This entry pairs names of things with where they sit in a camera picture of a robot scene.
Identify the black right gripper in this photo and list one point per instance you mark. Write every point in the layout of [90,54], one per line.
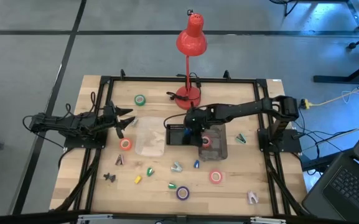
[196,119]

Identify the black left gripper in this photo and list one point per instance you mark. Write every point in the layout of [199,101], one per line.
[109,119]

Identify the blue mini stapler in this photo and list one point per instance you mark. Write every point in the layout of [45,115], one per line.
[196,164]
[187,132]

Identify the silver staple remover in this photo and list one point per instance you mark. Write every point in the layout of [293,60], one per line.
[136,123]

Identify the green tape roll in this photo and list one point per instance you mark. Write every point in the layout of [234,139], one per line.
[135,100]

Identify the orange tape roll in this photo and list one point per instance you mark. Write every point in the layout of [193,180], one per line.
[121,144]

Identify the white staple remover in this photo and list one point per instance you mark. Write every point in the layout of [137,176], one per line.
[176,169]

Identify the grey staple remover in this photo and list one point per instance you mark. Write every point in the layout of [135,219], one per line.
[120,157]

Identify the pink tape roll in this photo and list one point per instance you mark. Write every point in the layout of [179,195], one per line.
[211,177]

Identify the teal staple remover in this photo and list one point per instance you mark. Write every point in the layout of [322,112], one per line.
[241,139]

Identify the green mini stapler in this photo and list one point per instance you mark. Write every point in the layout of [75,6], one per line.
[172,186]
[150,172]

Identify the purple tape roll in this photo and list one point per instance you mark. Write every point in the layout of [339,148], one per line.
[177,193]

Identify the black staple remover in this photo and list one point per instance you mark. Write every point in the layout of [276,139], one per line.
[110,178]

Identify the yellow mini stapler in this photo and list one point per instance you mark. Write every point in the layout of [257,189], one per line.
[138,179]

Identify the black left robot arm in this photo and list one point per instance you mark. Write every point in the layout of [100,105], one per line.
[73,126]

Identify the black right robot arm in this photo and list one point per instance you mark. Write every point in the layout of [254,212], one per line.
[244,109]

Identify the red tape roll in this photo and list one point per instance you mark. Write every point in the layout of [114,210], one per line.
[210,142]

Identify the black mesh basket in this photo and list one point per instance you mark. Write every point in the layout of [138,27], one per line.
[174,137]

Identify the smoky grey plastic container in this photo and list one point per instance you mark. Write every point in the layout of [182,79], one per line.
[216,149]

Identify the clear plastic container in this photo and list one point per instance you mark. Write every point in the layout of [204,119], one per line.
[151,137]

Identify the red desk lamp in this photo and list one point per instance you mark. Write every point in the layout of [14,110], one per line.
[191,42]

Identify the yellow power plug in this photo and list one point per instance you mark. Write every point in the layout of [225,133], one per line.
[305,104]

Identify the black table foot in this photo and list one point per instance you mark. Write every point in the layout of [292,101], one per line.
[338,79]

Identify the black laptop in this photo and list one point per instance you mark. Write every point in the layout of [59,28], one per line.
[350,186]

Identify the black aluminium table frame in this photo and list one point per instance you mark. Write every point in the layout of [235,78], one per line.
[154,79]

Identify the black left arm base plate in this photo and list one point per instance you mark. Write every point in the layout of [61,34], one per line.
[82,143]

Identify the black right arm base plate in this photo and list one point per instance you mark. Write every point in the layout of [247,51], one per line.
[285,146]

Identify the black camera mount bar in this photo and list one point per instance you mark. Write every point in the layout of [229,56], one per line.
[26,217]

